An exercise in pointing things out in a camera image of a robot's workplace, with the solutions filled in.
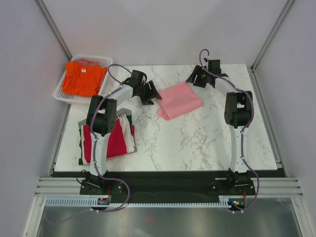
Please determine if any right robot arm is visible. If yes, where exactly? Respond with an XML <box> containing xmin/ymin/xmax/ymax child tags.
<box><xmin>186</xmin><ymin>60</ymin><xmax>254</xmax><ymax>195</ymax></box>

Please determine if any orange t shirt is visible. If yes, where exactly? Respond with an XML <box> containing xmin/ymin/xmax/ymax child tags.
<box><xmin>62</xmin><ymin>61</ymin><xmax>107</xmax><ymax>97</ymax></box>

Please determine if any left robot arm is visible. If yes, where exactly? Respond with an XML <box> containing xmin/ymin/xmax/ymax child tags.
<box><xmin>86</xmin><ymin>70</ymin><xmax>162</xmax><ymax>177</ymax></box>

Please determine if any pink t shirt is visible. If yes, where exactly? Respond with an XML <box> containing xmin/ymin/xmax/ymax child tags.
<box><xmin>157</xmin><ymin>82</ymin><xmax>203</xmax><ymax>120</ymax></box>

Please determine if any dark pink shirt in basket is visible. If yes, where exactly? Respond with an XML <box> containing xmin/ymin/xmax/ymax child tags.
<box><xmin>74</xmin><ymin>58</ymin><xmax>100</xmax><ymax>66</ymax></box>

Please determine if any folded white t shirt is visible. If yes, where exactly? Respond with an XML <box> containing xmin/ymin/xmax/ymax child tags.
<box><xmin>81</xmin><ymin>111</ymin><xmax>138</xmax><ymax>165</ymax></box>

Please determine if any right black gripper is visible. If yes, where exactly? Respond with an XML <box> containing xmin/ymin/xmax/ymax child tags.
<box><xmin>186</xmin><ymin>65</ymin><xmax>210</xmax><ymax>88</ymax></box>

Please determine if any aluminium frame post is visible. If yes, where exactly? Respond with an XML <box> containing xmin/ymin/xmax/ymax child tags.
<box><xmin>250</xmin><ymin>0</ymin><xmax>296</xmax><ymax>73</ymax></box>
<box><xmin>34</xmin><ymin>0</ymin><xmax>72</xmax><ymax>60</ymax></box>

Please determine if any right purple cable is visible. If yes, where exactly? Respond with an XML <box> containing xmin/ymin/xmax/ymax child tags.
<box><xmin>198</xmin><ymin>49</ymin><xmax>260</xmax><ymax>198</ymax></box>

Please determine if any white slotted cable duct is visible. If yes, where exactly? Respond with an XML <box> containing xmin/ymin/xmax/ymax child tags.
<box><xmin>45</xmin><ymin>196</ymin><xmax>231</xmax><ymax>208</ymax></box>

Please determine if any left aluminium frame post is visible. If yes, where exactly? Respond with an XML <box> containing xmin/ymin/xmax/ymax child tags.
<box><xmin>34</xmin><ymin>0</ymin><xmax>72</xmax><ymax>60</ymax></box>

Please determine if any right aluminium frame post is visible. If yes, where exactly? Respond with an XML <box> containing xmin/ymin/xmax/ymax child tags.
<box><xmin>250</xmin><ymin>0</ymin><xmax>296</xmax><ymax>73</ymax></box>

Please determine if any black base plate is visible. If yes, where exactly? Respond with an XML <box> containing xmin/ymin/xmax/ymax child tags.
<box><xmin>80</xmin><ymin>171</ymin><xmax>256</xmax><ymax>203</ymax></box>

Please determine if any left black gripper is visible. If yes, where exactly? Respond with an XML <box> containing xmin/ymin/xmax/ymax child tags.
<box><xmin>138</xmin><ymin>81</ymin><xmax>161</xmax><ymax>106</ymax></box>

